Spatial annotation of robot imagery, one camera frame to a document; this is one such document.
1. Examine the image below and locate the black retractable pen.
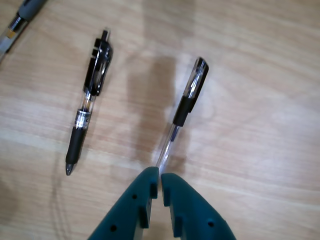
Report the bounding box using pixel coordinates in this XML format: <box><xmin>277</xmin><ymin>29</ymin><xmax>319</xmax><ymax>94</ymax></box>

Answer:
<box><xmin>65</xmin><ymin>29</ymin><xmax>115</xmax><ymax>177</ymax></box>

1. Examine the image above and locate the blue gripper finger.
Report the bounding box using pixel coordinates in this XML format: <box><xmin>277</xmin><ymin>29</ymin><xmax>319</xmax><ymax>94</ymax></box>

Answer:
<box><xmin>161</xmin><ymin>172</ymin><xmax>237</xmax><ymax>240</ymax></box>
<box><xmin>87</xmin><ymin>166</ymin><xmax>160</xmax><ymax>240</ymax></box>

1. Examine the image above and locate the retractable pen with grey grip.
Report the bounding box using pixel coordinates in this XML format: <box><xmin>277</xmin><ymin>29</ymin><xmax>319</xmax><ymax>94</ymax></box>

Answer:
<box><xmin>0</xmin><ymin>0</ymin><xmax>48</xmax><ymax>63</ymax></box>

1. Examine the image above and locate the clear pen with black cap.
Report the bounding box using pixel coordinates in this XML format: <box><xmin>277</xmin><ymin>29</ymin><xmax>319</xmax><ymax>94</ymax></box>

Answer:
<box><xmin>155</xmin><ymin>56</ymin><xmax>210</xmax><ymax>175</ymax></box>

